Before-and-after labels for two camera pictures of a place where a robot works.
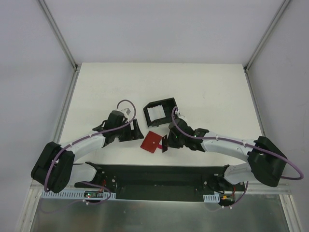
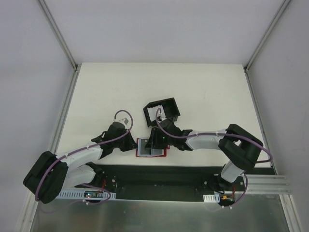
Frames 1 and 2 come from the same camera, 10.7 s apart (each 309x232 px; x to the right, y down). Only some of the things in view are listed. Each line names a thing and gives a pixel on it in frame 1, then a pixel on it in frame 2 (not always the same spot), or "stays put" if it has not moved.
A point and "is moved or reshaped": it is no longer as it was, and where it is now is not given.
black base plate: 160,182 stays put
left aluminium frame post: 48,14 stays put
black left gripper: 129,132 to 128,141
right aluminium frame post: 282,7 stays put
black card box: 168,105 is moved or reshaped
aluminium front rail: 255,187 stays put
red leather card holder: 151,142 is moved or reshaped
